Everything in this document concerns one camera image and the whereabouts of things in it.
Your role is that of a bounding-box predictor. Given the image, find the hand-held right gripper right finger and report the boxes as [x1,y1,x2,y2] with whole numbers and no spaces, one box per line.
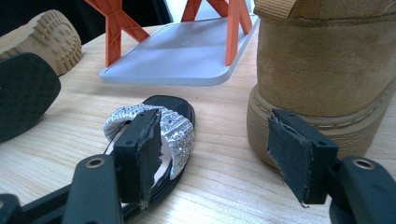
[266,108,340,207]

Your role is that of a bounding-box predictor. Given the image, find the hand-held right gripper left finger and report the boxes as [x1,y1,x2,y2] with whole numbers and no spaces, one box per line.
[113,107,163,211]

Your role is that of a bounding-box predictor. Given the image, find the tan suede boot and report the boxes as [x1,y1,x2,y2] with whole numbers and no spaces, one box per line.
[0,8,83,77]
[247,0,396,171]

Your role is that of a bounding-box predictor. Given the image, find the grey shoe rack orange legs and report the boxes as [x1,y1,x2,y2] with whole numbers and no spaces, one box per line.
[84,0,261,87]

